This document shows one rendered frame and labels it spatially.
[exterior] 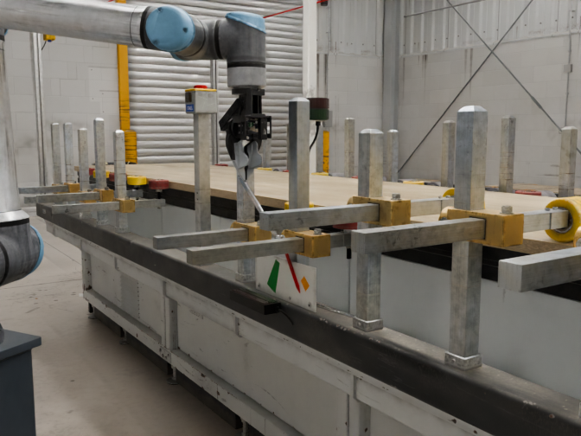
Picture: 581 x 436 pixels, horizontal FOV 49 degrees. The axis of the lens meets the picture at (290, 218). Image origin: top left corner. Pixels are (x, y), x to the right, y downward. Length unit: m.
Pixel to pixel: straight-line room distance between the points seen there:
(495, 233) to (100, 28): 0.91
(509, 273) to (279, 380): 1.49
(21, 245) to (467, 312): 1.13
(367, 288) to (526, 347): 0.32
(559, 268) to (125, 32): 1.01
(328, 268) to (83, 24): 0.86
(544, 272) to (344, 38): 10.70
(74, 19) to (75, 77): 7.72
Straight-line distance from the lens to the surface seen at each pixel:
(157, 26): 1.39
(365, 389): 1.39
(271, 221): 1.08
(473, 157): 1.07
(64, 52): 9.19
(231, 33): 1.49
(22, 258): 1.75
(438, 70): 11.10
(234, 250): 1.34
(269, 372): 2.17
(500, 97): 10.23
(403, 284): 1.52
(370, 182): 1.25
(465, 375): 1.12
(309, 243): 1.41
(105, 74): 9.31
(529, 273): 0.71
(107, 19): 1.45
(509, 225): 1.03
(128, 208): 2.53
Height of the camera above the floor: 1.10
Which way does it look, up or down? 8 degrees down
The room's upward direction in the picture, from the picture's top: straight up
